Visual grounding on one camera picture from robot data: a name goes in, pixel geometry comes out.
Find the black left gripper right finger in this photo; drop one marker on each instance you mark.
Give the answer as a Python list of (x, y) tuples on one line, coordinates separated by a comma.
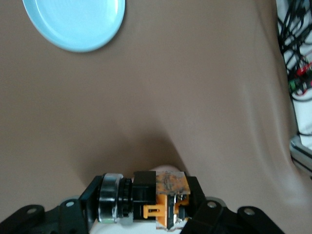
[(197, 202)]

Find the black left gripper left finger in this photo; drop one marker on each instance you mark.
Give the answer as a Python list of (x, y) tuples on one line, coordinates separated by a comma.
[(90, 202)]

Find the orange and black push-button switch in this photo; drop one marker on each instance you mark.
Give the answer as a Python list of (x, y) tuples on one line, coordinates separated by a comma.
[(168, 185)]

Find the brown table mat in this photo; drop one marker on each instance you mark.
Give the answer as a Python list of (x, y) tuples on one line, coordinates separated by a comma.
[(170, 97)]

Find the red and green connectors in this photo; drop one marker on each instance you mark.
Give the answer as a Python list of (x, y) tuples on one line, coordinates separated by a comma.
[(302, 73)]

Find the light blue plate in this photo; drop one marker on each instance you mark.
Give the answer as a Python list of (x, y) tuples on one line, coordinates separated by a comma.
[(78, 22)]

